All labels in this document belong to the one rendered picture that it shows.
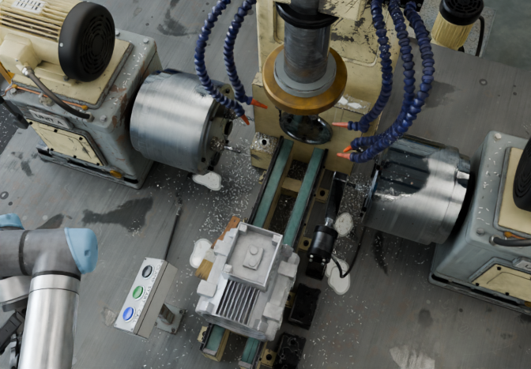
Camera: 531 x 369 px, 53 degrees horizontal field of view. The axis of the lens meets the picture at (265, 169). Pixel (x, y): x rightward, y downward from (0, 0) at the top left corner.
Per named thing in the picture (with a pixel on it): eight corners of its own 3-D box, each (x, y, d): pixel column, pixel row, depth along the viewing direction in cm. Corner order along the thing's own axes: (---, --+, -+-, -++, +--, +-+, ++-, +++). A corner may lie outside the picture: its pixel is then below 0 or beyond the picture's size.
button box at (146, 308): (159, 265, 130) (144, 255, 126) (178, 268, 125) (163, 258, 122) (129, 334, 123) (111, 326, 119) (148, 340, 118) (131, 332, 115)
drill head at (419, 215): (349, 149, 152) (362, 100, 130) (496, 191, 146) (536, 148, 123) (325, 228, 142) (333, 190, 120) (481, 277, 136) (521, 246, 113)
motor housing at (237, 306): (229, 246, 140) (222, 220, 123) (299, 269, 137) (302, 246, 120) (200, 320, 132) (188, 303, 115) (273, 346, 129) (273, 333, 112)
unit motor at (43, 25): (52, 67, 163) (-16, -43, 125) (151, 96, 158) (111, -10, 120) (9, 137, 153) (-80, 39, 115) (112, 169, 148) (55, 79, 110)
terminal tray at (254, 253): (240, 231, 126) (239, 220, 119) (284, 245, 124) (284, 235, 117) (222, 279, 121) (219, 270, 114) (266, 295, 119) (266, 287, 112)
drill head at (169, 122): (137, 88, 163) (114, 33, 141) (250, 120, 157) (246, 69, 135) (99, 157, 153) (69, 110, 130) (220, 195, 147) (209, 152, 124)
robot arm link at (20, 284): (-17, 286, 95) (7, 276, 103) (-9, 310, 95) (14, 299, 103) (24, 272, 94) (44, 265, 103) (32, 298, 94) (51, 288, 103)
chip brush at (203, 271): (229, 214, 157) (229, 212, 156) (244, 221, 156) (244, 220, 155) (193, 276, 149) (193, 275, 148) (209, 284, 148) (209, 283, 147)
